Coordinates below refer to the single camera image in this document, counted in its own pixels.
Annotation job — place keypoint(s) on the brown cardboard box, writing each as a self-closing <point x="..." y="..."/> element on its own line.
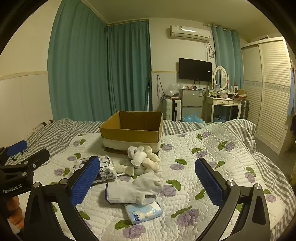
<point x="129" y="136"/>

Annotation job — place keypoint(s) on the small cardboard box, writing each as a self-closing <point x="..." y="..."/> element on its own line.
<point x="240" y="92"/>

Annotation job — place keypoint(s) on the white air conditioner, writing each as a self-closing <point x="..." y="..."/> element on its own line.
<point x="190" y="32"/>

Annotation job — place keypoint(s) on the hanging clothes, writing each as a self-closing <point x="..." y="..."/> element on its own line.
<point x="291" y="92"/>

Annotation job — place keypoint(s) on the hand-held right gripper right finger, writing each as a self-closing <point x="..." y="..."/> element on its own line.
<point x="209" y="183"/>

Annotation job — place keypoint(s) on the silver mini fridge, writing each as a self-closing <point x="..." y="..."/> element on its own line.
<point x="191" y="102"/>

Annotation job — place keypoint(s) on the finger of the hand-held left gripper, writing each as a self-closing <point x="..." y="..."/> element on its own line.
<point x="34" y="161"/>
<point x="17" y="147"/>

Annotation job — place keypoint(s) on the small photo frame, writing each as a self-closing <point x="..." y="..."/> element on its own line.
<point x="217" y="88"/>

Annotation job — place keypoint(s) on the air conditioner pipe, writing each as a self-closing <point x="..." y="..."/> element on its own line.
<point x="210" y="51"/>

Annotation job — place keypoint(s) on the clear plastic bag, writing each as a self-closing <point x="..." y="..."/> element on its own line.
<point x="173" y="89"/>

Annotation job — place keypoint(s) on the black wall television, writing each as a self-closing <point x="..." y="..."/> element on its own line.
<point x="195" y="69"/>

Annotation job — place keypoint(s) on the white suitcase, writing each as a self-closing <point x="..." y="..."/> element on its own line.
<point x="171" y="109"/>

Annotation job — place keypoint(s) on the white dressing table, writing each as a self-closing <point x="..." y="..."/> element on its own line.
<point x="222" y="100"/>

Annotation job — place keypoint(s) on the person's left hand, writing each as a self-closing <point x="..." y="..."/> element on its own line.
<point x="15" y="208"/>

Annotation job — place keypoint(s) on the blue basket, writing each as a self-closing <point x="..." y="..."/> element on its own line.
<point x="219" y="119"/>

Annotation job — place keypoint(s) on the patterned socks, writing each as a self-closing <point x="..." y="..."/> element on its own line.
<point x="143" y="213"/>

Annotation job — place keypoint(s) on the white floral quilt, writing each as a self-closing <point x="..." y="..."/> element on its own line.
<point x="185" y="143"/>

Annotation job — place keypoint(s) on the white oval mirror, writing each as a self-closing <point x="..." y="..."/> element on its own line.
<point x="220" y="76"/>

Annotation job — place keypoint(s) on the floral printed tissue pack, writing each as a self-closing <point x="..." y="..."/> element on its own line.
<point x="106" y="165"/>

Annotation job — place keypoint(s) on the light teal eyelet curtain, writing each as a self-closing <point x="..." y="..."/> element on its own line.
<point x="227" y="53"/>

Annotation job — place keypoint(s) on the blue plastic bag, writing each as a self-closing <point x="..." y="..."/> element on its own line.
<point x="193" y="118"/>

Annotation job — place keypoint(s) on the pile of white socks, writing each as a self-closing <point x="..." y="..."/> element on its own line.
<point x="143" y="160"/>

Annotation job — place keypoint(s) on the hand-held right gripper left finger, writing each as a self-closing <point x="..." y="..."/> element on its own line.
<point x="85" y="183"/>

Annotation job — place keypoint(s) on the white louvered wardrobe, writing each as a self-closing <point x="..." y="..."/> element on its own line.
<point x="272" y="92"/>

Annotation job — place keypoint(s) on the white stick mop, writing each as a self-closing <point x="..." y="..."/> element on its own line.
<point x="149" y="95"/>

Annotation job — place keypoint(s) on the dark suitcase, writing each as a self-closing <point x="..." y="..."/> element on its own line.
<point x="244" y="109"/>

